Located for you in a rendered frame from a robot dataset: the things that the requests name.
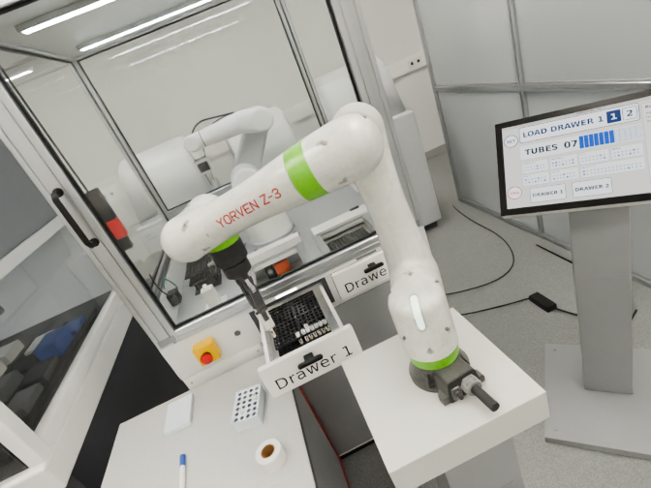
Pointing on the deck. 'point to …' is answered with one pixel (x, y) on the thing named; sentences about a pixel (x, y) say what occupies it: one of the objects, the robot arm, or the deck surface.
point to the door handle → (72, 219)
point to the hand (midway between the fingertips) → (264, 318)
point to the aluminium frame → (26, 148)
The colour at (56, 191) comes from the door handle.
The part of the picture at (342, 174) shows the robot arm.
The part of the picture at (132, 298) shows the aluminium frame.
